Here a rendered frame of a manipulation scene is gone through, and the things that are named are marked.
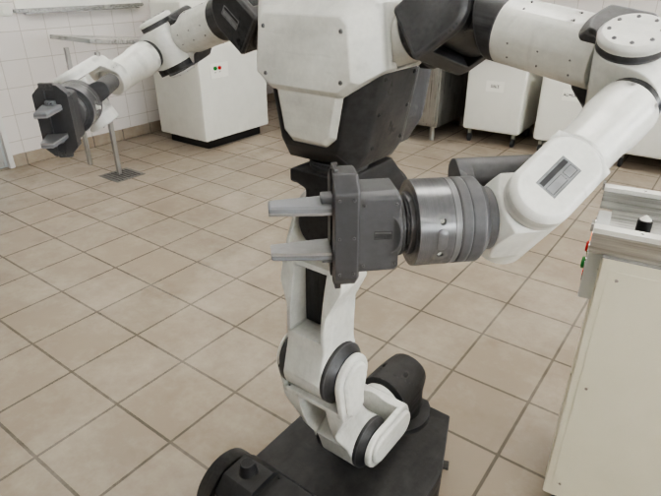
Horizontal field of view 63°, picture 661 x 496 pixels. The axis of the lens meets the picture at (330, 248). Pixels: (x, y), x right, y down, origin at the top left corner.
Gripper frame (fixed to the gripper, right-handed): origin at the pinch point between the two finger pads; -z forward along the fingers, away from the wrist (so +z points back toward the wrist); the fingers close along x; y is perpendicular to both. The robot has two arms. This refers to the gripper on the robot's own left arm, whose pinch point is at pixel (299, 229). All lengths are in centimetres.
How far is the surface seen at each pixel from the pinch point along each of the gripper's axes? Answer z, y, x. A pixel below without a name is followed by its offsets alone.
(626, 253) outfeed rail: 74, -46, -32
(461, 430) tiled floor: 59, -80, -118
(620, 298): 75, -44, -43
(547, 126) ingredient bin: 237, -369, -94
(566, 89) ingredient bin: 244, -363, -62
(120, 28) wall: -116, -481, -21
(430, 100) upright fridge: 150, -419, -80
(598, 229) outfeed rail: 69, -49, -28
